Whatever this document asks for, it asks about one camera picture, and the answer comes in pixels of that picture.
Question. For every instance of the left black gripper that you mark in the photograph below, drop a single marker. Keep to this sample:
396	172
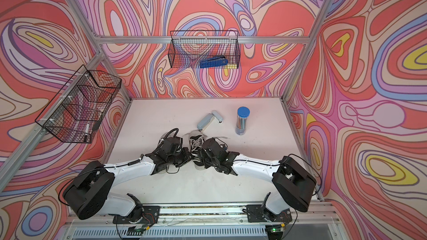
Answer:
186	153

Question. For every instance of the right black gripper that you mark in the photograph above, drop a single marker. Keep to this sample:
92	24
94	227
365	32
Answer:
207	165

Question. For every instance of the black canvas sneaker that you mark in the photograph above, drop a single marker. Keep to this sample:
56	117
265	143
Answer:
196	140
164	153

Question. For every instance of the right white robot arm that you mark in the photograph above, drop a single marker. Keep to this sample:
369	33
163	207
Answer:
294	185

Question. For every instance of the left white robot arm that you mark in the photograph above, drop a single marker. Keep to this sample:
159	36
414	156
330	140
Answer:
90	194

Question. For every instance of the grey blue stapler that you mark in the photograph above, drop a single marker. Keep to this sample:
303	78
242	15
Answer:
206	121

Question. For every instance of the pencil tube with blue lid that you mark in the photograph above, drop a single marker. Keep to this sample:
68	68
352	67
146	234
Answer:
241	123

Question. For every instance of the white marker in basket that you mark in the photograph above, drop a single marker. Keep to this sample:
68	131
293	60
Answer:
86	135

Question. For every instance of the blue stapler in basket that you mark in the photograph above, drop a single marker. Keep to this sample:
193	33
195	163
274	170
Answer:
216	61

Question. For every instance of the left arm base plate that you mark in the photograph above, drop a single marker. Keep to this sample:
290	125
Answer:
147	215

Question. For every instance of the aluminium rail with vents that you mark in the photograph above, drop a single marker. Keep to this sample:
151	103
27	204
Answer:
215	221

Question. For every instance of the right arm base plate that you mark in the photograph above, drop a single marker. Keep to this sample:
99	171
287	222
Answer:
256	213

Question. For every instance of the black wire basket left wall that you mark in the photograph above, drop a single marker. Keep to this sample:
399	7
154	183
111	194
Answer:
87	97

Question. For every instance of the black wire basket wall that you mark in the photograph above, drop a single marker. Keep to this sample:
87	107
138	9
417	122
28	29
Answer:
87	97
188	47

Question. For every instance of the black wire basket back wall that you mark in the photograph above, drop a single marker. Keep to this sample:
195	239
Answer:
188	47

